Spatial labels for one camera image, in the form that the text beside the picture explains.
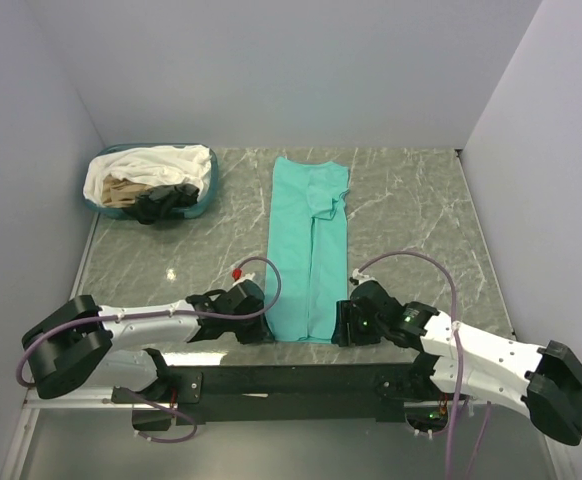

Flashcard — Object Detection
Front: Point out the teal t shirt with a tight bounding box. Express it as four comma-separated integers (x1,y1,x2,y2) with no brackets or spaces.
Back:
266,157,349,343

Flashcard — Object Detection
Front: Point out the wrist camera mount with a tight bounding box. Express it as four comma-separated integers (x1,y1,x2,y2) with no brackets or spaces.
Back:
349,268,370,286
231,268,256,286

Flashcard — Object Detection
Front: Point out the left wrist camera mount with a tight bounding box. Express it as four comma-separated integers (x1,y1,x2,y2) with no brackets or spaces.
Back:
231,268,256,286

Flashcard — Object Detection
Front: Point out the black base beam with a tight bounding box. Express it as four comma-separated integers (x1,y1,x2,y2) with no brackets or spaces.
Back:
141,361,452,424

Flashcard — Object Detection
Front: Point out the teal laundry basket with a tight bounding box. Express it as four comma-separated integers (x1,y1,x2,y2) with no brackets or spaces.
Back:
84,143,220,220

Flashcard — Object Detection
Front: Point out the white t shirt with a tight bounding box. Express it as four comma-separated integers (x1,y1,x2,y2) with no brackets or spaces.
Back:
83,145,212,207

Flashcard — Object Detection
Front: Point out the black t shirt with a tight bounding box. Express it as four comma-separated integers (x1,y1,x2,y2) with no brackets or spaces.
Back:
122,183,200,225

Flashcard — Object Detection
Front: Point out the aluminium frame rail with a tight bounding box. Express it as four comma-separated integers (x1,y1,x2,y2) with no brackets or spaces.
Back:
0,214,101,479

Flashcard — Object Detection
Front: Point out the tan t shirt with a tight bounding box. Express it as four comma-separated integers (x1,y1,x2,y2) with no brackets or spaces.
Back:
101,175,151,208

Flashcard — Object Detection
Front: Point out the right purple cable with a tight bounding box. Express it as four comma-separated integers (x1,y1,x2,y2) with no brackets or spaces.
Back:
355,251,495,480

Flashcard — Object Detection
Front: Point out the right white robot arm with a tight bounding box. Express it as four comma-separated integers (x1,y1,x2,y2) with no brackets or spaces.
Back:
332,280,582,446

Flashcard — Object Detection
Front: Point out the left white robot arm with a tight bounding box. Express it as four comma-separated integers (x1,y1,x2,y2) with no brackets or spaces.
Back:
22,279,273,402

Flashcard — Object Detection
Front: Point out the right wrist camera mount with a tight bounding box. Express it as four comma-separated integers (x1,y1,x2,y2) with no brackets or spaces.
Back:
349,268,370,286

